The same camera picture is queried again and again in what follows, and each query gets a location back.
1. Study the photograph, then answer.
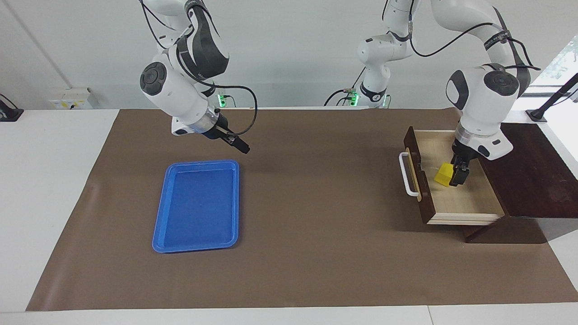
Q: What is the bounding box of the yellow cube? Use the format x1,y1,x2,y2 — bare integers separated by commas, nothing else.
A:
434,163,455,187

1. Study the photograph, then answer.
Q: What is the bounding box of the dark wooden drawer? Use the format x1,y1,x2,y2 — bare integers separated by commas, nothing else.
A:
400,126,506,226

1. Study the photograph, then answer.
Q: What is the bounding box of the white drawer handle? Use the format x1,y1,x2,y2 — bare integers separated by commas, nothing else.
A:
399,152,421,198

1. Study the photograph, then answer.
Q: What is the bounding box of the dark wooden drawer cabinet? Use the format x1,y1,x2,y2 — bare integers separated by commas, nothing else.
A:
463,122,578,245

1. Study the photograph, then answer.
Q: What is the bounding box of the blue plastic tray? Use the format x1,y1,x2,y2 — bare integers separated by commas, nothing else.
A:
152,159,240,254

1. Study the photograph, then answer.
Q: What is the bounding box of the brown table mat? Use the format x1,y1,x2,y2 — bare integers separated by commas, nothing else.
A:
26,107,578,312

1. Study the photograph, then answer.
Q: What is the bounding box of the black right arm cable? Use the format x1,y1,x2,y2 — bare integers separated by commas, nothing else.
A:
140,0,259,137

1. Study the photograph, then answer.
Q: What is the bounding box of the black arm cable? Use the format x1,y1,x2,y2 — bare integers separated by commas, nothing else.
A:
140,0,259,137
382,0,541,73

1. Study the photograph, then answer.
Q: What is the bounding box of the black camera pole stand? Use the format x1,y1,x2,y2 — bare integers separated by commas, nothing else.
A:
526,72,578,123

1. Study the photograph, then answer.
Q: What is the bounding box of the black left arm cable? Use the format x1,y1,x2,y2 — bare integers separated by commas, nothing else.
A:
382,0,541,73

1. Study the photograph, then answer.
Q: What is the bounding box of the black base cable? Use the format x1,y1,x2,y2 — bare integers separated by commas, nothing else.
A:
324,67,365,107

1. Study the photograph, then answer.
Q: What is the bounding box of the white wall socket box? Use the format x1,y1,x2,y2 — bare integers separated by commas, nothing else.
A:
49,88,93,110

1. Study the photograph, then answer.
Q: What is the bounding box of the black table mount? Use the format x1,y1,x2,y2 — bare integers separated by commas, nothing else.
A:
0,93,24,123

